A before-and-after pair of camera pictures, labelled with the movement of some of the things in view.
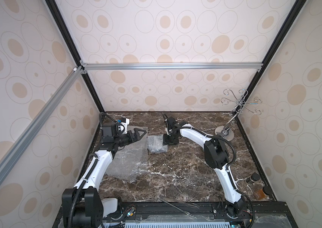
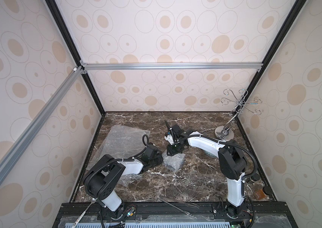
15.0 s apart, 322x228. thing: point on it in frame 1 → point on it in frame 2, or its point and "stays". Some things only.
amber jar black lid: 260,194 stays
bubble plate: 155,144 → 173,162
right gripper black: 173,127 → 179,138
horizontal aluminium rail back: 128,66 stays
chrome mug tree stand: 241,103 stays
